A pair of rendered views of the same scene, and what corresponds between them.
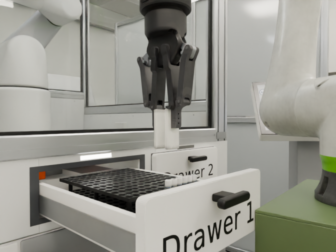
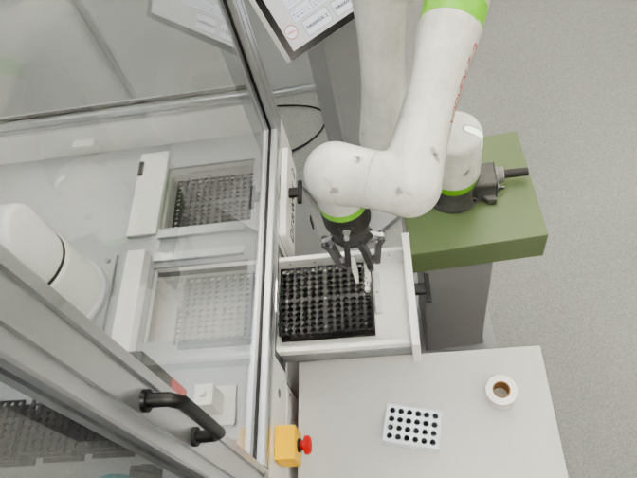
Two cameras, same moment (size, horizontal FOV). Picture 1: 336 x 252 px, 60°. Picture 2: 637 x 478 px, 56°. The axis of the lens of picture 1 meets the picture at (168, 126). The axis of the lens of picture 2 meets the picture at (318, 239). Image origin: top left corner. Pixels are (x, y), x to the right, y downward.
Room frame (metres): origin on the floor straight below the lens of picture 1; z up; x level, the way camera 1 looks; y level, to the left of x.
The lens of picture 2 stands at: (-0.03, 0.37, 2.17)
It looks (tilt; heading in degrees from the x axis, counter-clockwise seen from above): 57 degrees down; 332
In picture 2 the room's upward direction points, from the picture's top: 18 degrees counter-clockwise
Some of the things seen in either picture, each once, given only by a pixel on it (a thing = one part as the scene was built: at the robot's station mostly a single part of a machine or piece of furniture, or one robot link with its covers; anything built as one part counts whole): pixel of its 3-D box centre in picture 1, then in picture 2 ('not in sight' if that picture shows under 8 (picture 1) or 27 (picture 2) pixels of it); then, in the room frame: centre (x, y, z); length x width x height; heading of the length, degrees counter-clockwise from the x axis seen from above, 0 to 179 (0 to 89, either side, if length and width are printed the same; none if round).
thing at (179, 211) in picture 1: (211, 215); (410, 295); (0.44, -0.07, 0.87); 0.29 x 0.02 x 0.11; 137
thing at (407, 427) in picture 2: not in sight; (412, 428); (0.25, 0.14, 0.78); 0.12 x 0.08 x 0.04; 35
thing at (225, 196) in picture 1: (227, 197); (422, 288); (0.42, -0.09, 0.91); 0.07 x 0.04 x 0.01; 137
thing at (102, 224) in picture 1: (125, 197); (323, 304); (0.58, 0.09, 0.86); 0.40 x 0.26 x 0.06; 47
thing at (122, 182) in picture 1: (128, 195); (327, 303); (0.58, 0.08, 0.87); 0.22 x 0.18 x 0.06; 47
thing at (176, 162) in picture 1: (188, 168); (287, 200); (0.88, -0.06, 0.87); 0.29 x 0.02 x 0.11; 137
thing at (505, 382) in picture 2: not in sight; (500, 392); (0.16, -0.05, 0.78); 0.07 x 0.07 x 0.04
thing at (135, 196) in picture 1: (165, 189); (368, 294); (0.51, 0.01, 0.90); 0.18 x 0.02 x 0.01; 137
